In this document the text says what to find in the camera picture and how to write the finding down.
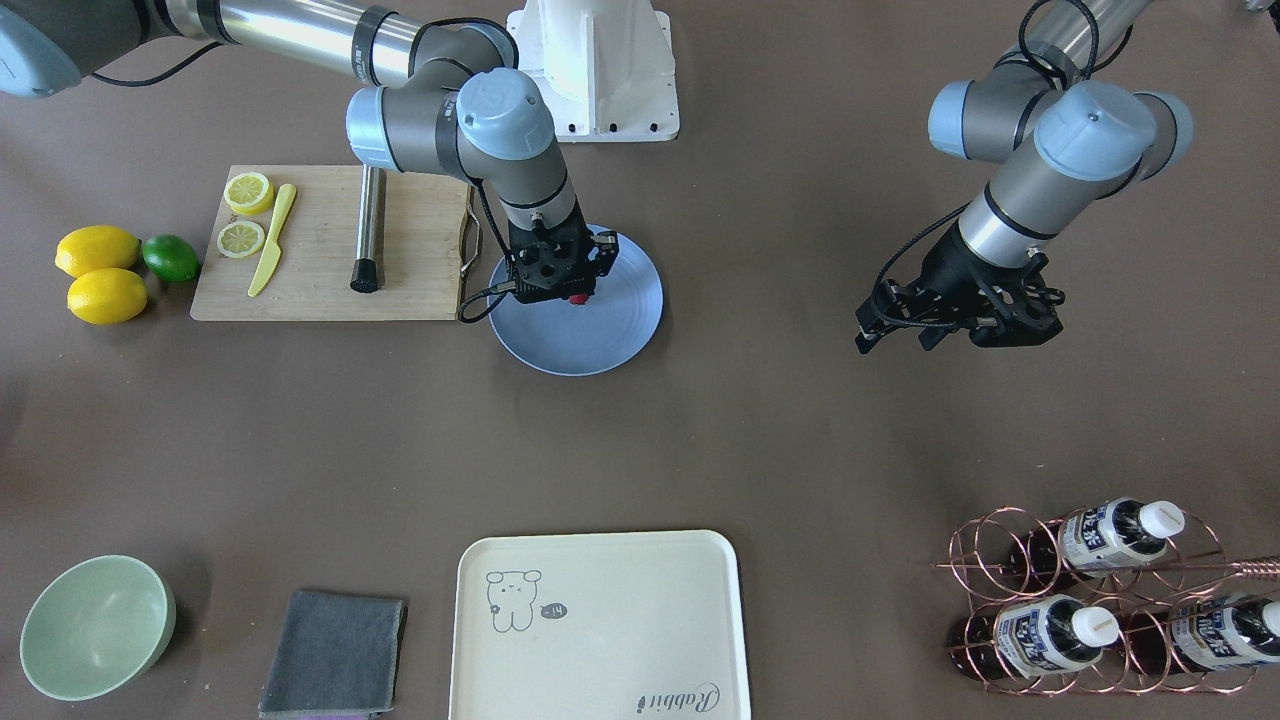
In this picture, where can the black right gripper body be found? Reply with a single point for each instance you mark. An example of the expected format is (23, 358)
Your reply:
(603, 262)

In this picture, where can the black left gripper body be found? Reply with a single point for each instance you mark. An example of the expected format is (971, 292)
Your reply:
(946, 268)

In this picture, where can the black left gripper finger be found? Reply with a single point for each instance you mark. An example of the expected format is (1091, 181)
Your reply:
(933, 333)
(872, 330)

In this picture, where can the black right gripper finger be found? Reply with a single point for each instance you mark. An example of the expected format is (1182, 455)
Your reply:
(606, 248)

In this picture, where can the blue round plate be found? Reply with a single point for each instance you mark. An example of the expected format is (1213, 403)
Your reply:
(614, 325)

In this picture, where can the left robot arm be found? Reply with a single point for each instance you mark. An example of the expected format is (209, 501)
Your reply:
(1061, 139)

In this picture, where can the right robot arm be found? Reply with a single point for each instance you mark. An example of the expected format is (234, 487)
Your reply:
(445, 98)

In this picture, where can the wooden cutting board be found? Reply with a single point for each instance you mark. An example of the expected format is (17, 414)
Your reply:
(420, 261)

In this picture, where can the steel muddler black tip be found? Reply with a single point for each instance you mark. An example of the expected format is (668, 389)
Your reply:
(366, 275)

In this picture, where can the dark tea bottle middle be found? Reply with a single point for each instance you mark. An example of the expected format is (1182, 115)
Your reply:
(1120, 534)

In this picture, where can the dark tea bottle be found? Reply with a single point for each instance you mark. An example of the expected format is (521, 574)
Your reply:
(1120, 534)
(1226, 633)
(1054, 635)

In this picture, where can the yellow plastic knife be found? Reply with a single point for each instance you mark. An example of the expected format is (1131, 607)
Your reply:
(271, 252)

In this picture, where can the lemon slice upper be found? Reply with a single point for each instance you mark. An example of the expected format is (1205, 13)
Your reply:
(249, 193)

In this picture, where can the lemon slice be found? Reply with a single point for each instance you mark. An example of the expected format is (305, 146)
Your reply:
(240, 239)
(249, 193)

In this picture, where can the lemon slice lower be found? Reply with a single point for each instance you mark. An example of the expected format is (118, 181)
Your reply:
(240, 239)

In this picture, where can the dark tea bottle front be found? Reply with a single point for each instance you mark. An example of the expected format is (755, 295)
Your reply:
(1054, 635)

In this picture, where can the cream rabbit tray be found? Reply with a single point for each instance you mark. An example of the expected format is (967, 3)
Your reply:
(637, 625)

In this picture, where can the green lime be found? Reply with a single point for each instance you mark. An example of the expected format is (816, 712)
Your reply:
(170, 258)

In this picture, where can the dark tea bottle back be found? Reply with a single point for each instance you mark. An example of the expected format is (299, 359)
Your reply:
(1226, 633)

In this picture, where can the yellow lemon far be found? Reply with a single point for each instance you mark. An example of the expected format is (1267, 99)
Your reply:
(107, 296)

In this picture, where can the yellow lemon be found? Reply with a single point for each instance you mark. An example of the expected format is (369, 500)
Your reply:
(96, 247)
(107, 296)

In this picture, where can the grey folded cloth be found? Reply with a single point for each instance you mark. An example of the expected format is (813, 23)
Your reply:
(337, 656)

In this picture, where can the yellow lemon near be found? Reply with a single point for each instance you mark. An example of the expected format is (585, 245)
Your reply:
(96, 247)

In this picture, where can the green bowl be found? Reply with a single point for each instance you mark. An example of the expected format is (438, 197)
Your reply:
(96, 627)

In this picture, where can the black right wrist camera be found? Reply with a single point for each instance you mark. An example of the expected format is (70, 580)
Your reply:
(546, 285)

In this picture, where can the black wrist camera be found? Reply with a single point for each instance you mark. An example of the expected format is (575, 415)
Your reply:
(546, 285)
(1017, 308)

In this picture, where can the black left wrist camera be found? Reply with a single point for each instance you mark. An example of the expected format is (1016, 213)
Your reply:
(1017, 308)

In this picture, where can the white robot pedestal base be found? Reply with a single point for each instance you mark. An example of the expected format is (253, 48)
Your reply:
(606, 69)

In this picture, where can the copper wire bottle rack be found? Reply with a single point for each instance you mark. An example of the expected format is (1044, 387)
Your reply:
(987, 556)

